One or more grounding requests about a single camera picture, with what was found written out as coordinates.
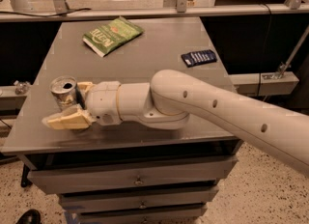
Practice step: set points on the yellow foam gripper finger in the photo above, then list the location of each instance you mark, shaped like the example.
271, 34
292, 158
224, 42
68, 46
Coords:
84, 87
74, 117

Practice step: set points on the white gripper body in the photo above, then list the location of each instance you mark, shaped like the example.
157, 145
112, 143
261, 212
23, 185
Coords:
102, 102

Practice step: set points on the silver blue redbull can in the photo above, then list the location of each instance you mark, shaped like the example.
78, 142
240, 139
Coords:
66, 92

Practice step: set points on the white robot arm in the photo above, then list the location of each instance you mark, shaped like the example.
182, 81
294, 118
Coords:
171, 97

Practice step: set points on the green chip bag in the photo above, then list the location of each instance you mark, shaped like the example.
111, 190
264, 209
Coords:
108, 37

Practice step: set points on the small crumpled foil object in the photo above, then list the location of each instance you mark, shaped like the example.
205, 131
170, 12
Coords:
21, 88

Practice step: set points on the grey drawer cabinet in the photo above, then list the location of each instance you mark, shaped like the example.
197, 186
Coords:
161, 46

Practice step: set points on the middle grey drawer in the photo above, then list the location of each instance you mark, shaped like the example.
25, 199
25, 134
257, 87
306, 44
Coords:
140, 199

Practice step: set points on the grey drawer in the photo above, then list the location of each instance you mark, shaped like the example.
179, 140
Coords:
140, 199
121, 176
145, 216

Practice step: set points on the dark blue snack packet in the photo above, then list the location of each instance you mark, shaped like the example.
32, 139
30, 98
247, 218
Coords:
198, 58

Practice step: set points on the black shoe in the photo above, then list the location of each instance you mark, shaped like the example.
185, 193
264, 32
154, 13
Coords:
30, 217

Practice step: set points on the top grey drawer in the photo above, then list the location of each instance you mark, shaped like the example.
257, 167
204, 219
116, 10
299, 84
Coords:
121, 176

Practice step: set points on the bottom grey drawer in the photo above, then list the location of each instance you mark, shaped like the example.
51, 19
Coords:
145, 216

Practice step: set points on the grey metal box bracket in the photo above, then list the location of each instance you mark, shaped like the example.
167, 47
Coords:
264, 84

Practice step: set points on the grey metal rail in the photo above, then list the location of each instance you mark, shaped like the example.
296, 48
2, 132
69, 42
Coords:
84, 14

